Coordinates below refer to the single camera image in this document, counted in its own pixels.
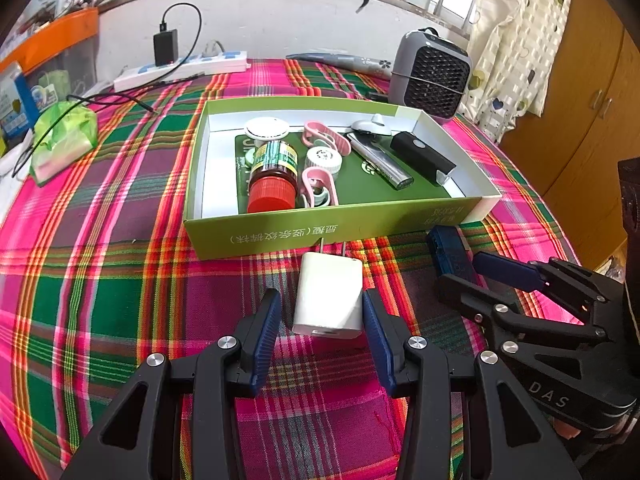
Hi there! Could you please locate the blue USB hub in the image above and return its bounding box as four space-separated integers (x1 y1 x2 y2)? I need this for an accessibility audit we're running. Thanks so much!
426 225 478 286

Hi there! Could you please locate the white power strip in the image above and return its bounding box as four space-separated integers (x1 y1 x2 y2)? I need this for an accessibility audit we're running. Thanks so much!
113 50 249 93

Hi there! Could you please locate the white bottle cap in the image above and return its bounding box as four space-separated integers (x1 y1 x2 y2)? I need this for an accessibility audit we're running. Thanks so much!
306 146 345 173

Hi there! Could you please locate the grey space heater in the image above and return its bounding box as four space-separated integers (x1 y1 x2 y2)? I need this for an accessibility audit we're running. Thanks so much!
389 30 473 123

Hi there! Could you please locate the cream patterned curtain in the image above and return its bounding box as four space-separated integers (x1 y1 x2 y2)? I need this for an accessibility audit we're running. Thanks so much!
457 0 576 143

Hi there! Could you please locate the brown bottle red cap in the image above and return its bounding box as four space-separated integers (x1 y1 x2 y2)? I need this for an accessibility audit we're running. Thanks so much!
246 141 300 213

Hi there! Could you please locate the pink green plaid tablecloth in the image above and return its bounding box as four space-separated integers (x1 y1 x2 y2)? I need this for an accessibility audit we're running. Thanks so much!
0 57 583 480

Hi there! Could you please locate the orange lidded storage bin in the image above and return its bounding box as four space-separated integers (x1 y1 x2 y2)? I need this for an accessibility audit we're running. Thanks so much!
0 7 100 106

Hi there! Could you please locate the wooden wardrobe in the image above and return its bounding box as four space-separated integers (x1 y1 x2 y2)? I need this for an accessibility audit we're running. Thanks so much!
500 0 640 271

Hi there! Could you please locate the black power adapter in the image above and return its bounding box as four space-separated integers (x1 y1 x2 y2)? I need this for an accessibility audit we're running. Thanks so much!
153 30 180 67

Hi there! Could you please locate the black bike light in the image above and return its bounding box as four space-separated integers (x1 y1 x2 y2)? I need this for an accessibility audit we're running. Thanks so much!
390 131 458 186

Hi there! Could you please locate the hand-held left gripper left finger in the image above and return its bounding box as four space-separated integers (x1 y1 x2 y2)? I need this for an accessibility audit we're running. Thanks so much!
60 287 283 480

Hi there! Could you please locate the silver metal flashlight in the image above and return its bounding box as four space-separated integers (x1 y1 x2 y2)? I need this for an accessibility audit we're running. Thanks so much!
347 132 416 191

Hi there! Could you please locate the black charging cable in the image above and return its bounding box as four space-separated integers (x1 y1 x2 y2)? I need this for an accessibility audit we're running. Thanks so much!
12 4 203 181

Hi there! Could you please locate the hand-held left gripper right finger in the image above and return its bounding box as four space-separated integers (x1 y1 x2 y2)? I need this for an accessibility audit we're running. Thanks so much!
361 287 583 480

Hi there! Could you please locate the white green bottle stopper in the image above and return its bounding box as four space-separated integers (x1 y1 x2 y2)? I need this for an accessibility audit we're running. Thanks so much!
239 116 290 171

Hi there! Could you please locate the green tissue pack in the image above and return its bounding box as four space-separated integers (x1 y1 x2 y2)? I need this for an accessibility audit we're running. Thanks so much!
29 101 98 188

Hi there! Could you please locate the white round gadget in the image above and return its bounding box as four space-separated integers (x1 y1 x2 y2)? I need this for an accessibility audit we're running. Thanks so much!
350 115 392 138

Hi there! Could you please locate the pink plastic clip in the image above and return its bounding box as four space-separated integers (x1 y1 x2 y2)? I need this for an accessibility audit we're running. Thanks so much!
299 169 341 208
301 121 353 157

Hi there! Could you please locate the blue white carton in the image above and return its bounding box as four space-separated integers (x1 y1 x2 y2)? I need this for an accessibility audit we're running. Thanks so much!
0 62 38 143

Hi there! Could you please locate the green cardboard box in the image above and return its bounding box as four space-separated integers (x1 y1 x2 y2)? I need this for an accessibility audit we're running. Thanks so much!
182 97 502 261

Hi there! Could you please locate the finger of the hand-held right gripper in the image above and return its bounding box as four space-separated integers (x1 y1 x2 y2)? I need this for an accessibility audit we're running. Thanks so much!
434 272 608 356
471 251 626 328

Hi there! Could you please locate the white USB charger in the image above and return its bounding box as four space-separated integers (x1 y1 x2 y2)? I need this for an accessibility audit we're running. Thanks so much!
292 237 365 339

